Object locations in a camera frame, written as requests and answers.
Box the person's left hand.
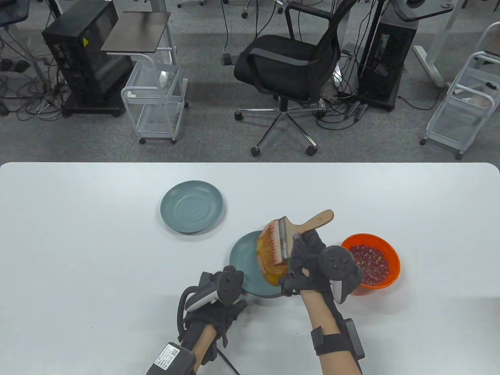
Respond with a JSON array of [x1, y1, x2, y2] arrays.
[[178, 273, 248, 347]]

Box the person's right hand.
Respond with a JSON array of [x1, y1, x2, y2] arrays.
[[279, 230, 364, 297]]

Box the wooden brush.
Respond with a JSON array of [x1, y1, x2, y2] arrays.
[[266, 209, 335, 264]]

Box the brown bread slice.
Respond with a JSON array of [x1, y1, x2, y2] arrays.
[[256, 221, 291, 286]]

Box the teal round plate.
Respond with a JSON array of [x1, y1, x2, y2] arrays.
[[160, 180, 224, 235], [229, 230, 291, 298]]

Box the person's right forearm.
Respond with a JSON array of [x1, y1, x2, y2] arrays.
[[301, 291, 362, 375]]

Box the person's left forearm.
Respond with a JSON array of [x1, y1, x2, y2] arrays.
[[191, 324, 221, 370]]

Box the black round hand controller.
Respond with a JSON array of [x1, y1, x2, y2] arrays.
[[319, 245, 364, 305], [178, 266, 245, 312]]

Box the orange plastic bowl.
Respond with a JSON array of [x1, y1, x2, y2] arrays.
[[341, 233, 401, 289]]

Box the black office chair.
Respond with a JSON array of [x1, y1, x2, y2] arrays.
[[234, 0, 358, 157]]

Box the black computer tower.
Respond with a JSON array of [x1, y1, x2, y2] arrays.
[[42, 0, 133, 118], [357, 16, 419, 113]]

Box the white desk leg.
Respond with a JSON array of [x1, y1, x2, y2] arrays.
[[413, 0, 469, 88]]

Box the black desk top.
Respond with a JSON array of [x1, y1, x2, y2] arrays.
[[391, 0, 465, 22]]

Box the brown side table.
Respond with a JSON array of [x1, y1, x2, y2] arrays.
[[100, 11, 171, 53]]

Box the black glove cable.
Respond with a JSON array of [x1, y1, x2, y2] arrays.
[[217, 348, 243, 375]]

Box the black labelled wrist camera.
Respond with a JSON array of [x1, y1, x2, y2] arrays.
[[147, 342, 198, 375]]

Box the black wrist strap camera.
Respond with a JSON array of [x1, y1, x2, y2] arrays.
[[311, 318, 366, 359]]

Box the white wire mesh cart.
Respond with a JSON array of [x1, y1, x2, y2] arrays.
[[420, 21, 500, 160], [120, 47, 189, 145]]

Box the tangle of floor cables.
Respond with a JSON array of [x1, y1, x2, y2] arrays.
[[0, 23, 73, 121]]

